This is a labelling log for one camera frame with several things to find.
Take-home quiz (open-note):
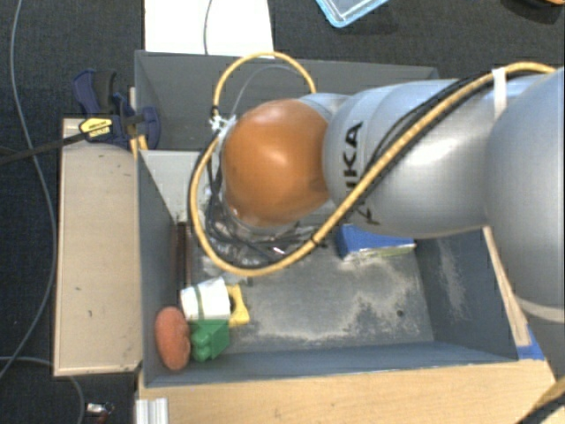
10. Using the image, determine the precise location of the blue sponge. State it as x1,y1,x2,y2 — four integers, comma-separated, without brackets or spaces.
334,223,418,261

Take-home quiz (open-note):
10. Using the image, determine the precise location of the yellow flat piece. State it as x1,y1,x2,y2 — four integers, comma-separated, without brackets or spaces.
226,283,252,327

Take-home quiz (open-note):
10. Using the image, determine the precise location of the grey metal bin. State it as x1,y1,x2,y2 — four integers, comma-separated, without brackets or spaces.
133,49,538,389

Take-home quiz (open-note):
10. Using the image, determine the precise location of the white box with green stripe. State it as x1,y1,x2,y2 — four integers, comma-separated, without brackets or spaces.
179,276,232,322

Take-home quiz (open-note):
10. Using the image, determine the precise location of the green toy block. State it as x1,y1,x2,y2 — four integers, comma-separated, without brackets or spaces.
188,319,232,363

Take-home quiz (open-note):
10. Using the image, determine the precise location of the orange-brown oval toy food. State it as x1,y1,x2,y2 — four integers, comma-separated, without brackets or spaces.
154,306,192,372

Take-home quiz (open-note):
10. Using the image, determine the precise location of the pale wood flat board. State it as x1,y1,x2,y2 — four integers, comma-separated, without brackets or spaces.
52,117,145,377

